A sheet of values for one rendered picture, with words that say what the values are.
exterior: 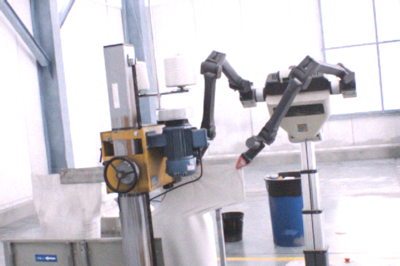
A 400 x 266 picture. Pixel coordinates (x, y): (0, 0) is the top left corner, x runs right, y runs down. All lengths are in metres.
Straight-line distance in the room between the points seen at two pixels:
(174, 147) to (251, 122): 8.56
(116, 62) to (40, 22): 6.41
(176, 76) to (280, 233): 2.78
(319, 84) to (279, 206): 2.14
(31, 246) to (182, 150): 1.21
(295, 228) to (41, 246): 2.61
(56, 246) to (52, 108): 5.76
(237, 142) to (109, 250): 8.34
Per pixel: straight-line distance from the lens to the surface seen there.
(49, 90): 8.92
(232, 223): 5.47
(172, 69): 2.76
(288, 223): 5.15
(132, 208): 2.71
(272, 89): 3.24
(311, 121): 3.29
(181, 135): 2.63
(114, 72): 2.68
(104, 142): 2.74
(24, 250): 3.43
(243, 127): 11.20
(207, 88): 2.85
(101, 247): 3.13
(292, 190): 5.06
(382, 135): 10.87
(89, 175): 3.31
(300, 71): 2.74
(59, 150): 8.89
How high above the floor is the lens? 1.44
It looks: 3 degrees down
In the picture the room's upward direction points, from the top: 6 degrees counter-clockwise
